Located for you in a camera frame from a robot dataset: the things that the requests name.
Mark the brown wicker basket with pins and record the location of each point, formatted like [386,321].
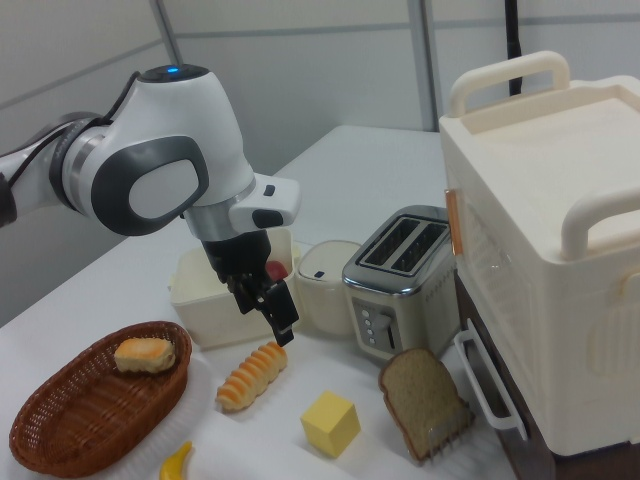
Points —
[85,420]

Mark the golden bread bun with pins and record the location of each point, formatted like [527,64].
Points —
[145,355]

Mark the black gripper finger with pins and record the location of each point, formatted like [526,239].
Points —
[280,310]
[245,297]

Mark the orange striped spiral bread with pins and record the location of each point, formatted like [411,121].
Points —
[250,377]

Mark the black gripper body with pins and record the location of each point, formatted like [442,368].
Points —
[237,255]

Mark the yellow cube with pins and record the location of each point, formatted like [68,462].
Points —
[330,425]

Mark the large cream oven appliance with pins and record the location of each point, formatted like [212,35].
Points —
[540,200]

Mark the red apple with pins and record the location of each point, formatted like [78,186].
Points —
[276,271]

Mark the black vertical pole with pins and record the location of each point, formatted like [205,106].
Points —
[512,45]

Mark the open cream plastic box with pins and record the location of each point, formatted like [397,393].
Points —
[200,300]

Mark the yellow banana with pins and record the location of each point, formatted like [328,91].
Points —
[172,467]

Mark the brown bread slice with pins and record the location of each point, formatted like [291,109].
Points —
[420,395]

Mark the dark brown appliance base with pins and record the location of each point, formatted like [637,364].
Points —
[470,310]

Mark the chrome two-slot toaster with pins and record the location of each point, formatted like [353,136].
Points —
[400,310]

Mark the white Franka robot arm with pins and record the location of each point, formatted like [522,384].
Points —
[165,125]

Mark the small cream lidded container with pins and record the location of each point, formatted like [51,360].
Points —
[325,300]

